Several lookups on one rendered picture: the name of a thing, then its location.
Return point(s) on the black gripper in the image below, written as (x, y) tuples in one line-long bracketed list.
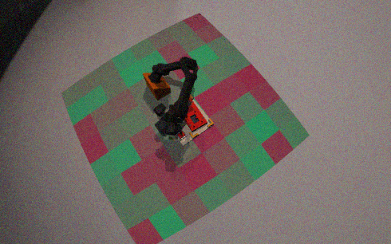
[(159, 110)]

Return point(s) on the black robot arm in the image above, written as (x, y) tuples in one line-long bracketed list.
[(180, 107)]

